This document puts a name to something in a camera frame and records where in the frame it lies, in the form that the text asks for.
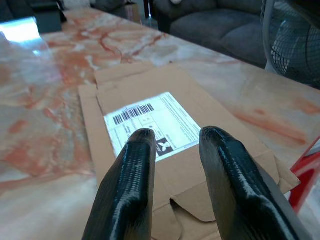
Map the red and white box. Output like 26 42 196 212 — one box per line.
289 136 320 214

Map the dark box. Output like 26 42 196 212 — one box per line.
31 8 68 34

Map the flattened brown cardboard box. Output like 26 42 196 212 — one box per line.
77 62 301 240

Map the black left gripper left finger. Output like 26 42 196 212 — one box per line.
81 128 157 240

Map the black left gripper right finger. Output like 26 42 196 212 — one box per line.
199 126 314 240

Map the grey fabric sofa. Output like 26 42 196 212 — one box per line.
152 0 270 69

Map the grey grille standing fan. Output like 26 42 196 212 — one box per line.
260 0 320 89

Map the small brown cardboard carton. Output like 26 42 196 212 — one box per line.
124 2 141 25

